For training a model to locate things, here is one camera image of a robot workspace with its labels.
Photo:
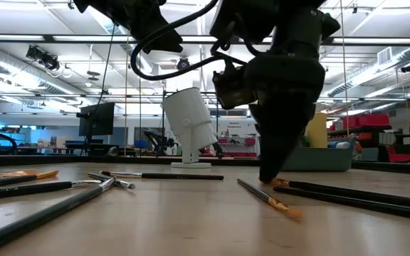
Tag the red storage bin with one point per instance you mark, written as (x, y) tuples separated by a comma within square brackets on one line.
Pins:
[(372, 121), (400, 158)]

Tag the long black brush orange bristles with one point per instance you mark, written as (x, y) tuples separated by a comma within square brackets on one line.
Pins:
[(351, 193)]

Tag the black aluminium rig frame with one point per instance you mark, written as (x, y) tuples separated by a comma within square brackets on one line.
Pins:
[(66, 160)]

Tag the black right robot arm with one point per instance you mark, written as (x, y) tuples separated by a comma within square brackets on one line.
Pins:
[(297, 28)]

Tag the short brush silver ferrule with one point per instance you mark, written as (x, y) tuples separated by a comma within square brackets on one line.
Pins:
[(126, 184)]

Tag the black monitor on stand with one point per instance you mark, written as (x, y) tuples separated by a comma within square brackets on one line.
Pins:
[(98, 119)]

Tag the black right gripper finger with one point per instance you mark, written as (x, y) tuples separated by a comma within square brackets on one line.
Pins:
[(279, 135)]

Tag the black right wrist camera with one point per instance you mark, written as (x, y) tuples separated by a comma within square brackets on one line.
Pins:
[(233, 87)]

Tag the black brush gold ferrule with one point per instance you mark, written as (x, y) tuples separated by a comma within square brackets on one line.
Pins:
[(262, 195)]

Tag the black brush white lettering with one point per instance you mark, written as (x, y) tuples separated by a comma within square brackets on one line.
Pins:
[(30, 189)]

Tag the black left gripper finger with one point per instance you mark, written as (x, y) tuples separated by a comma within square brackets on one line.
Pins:
[(162, 33)]

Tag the grey-blue plastic caddy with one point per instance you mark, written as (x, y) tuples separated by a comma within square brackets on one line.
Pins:
[(326, 160)]

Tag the long thin black brush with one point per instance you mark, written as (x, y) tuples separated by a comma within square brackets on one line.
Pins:
[(351, 203)]

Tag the black brush long silver ferrule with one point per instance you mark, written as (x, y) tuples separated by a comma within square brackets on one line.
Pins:
[(176, 176)]

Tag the black ceiling fixture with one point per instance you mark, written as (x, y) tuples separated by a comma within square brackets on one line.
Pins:
[(409, 68)]

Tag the large yellow paint bottle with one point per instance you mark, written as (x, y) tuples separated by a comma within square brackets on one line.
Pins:
[(317, 131)]

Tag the black background robot arm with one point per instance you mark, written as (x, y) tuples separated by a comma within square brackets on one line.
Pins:
[(158, 138)]

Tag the thin black brush orange bristles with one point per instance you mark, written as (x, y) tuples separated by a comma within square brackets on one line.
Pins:
[(48, 174)]

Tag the thick brush wide orange bristles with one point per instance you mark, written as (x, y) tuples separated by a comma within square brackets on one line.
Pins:
[(9, 174)]

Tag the black ceiling camera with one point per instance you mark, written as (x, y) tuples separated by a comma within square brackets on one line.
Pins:
[(45, 59), (183, 64)]

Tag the long dark brush silver ferrule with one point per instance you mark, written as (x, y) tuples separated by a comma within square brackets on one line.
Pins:
[(48, 210)]

